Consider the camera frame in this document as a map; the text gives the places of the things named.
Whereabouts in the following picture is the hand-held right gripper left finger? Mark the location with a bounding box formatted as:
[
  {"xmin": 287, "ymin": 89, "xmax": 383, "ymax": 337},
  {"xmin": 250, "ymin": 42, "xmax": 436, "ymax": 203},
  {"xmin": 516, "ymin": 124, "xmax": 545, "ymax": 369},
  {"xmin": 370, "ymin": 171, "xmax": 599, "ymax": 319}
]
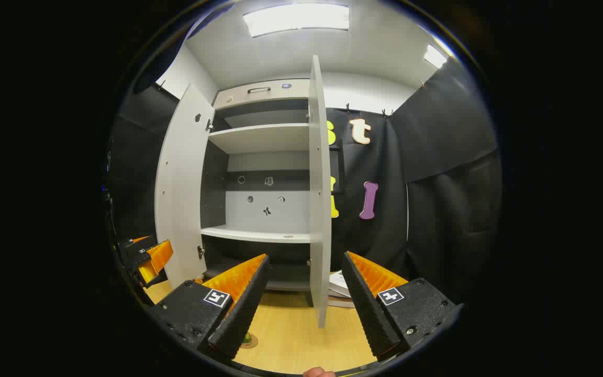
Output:
[{"xmin": 144, "ymin": 254, "xmax": 272, "ymax": 367}]

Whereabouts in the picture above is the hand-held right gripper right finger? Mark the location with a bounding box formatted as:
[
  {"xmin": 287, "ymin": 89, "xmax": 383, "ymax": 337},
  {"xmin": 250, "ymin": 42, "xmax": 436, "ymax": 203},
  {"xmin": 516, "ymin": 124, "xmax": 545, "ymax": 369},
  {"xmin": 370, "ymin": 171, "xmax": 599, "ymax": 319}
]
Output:
[{"xmin": 341, "ymin": 251, "xmax": 464, "ymax": 363}]

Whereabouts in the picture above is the white cover book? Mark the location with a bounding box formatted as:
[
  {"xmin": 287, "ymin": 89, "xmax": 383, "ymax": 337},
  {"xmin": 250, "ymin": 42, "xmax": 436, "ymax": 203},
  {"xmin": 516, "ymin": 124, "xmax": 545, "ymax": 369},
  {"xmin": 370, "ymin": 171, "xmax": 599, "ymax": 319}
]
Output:
[{"xmin": 329, "ymin": 271, "xmax": 354, "ymax": 299}]

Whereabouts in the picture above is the white lower cabinet shelf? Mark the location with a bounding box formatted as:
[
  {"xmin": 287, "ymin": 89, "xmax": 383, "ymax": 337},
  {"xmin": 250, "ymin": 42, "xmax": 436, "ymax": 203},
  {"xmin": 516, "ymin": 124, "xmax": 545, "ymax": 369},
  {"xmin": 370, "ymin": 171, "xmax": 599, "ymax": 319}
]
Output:
[{"xmin": 200, "ymin": 225, "xmax": 311, "ymax": 244}]

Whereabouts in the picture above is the white cabinet shelf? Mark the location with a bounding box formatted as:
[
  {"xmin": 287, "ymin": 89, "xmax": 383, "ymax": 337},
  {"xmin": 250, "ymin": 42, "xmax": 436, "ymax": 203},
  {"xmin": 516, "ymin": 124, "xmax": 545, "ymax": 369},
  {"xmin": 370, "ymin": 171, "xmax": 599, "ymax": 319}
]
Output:
[
  {"xmin": 208, "ymin": 123, "xmax": 310, "ymax": 155},
  {"xmin": 200, "ymin": 225, "xmax": 311, "ymax": 244}
]

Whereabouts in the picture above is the grey cabinet left door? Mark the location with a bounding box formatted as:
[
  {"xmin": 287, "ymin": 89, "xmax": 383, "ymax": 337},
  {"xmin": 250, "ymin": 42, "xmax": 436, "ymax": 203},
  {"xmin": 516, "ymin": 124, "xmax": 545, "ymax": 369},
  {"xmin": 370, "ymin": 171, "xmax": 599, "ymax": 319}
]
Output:
[{"xmin": 154, "ymin": 84, "xmax": 216, "ymax": 289}]

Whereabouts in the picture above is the grey cabinet door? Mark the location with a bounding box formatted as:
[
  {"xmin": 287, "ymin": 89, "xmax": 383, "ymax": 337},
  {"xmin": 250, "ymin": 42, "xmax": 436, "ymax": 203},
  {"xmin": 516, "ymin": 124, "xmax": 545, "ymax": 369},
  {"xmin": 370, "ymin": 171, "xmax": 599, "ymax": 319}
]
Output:
[
  {"xmin": 308, "ymin": 55, "xmax": 332, "ymax": 329},
  {"xmin": 154, "ymin": 84, "xmax": 216, "ymax": 289}
]

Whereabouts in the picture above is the grey cabinet right door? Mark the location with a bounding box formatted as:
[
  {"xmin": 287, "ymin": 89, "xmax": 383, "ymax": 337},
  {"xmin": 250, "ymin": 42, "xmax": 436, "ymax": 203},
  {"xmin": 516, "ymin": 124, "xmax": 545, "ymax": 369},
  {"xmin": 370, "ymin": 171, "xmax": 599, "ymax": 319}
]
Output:
[{"xmin": 308, "ymin": 55, "xmax": 332, "ymax": 329}]

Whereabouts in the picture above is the black backdrop cloth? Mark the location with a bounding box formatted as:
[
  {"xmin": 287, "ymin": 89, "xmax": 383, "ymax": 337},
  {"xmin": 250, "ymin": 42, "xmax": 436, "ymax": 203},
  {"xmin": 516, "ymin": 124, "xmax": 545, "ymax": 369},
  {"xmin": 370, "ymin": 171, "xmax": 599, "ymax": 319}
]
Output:
[{"xmin": 105, "ymin": 55, "xmax": 504, "ymax": 309}]

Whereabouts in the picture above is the grey open cabinet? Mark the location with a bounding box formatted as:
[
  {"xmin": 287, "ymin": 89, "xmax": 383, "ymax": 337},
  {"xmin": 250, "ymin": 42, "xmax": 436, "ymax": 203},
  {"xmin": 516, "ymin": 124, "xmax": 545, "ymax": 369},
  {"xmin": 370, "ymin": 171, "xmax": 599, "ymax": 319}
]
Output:
[{"xmin": 199, "ymin": 79, "xmax": 312, "ymax": 294}]

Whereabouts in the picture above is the white upper cabinet shelf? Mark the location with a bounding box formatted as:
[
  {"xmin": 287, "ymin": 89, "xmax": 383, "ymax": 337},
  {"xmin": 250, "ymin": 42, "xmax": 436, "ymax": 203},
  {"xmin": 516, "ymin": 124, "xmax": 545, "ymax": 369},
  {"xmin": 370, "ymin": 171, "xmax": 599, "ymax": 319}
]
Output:
[{"xmin": 208, "ymin": 123, "xmax": 310, "ymax": 155}]

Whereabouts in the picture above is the small ceiling light panel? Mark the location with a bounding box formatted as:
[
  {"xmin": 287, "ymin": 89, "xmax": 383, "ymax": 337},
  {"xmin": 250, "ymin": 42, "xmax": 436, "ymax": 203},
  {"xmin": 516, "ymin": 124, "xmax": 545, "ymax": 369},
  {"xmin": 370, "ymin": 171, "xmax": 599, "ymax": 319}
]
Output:
[{"xmin": 423, "ymin": 44, "xmax": 449, "ymax": 70}]

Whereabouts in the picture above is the large ceiling light panel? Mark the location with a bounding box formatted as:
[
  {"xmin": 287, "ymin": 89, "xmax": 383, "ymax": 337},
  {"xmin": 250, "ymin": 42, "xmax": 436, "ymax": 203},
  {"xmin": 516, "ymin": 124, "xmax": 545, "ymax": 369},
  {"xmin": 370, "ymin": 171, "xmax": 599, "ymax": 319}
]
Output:
[{"xmin": 242, "ymin": 3, "xmax": 350, "ymax": 38}]

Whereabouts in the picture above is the black door handle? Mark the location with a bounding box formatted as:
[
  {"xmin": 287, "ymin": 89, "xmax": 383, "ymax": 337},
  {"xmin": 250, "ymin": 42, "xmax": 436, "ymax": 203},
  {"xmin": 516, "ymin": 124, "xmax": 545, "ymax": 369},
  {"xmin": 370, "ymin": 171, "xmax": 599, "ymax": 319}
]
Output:
[{"xmin": 329, "ymin": 145, "xmax": 345, "ymax": 194}]

